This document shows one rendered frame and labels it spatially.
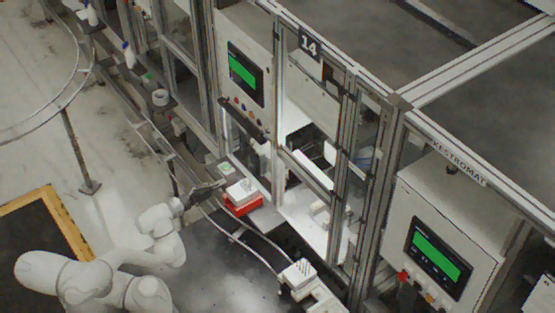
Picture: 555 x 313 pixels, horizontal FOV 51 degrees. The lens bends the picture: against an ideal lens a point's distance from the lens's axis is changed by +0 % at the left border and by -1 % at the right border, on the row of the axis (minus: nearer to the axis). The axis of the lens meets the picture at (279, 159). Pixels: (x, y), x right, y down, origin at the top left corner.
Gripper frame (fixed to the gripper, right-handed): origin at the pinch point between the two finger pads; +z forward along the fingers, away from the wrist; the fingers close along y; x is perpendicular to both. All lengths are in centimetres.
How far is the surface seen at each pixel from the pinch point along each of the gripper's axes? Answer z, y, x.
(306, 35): 24, 90, -30
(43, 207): -65, -113, 138
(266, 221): 15.1, -23.0, -16.0
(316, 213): 37, -21, -28
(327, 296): 15, -26, -64
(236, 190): 9.8, -12.8, 1.2
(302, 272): 11, -21, -50
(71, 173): -36, -115, 157
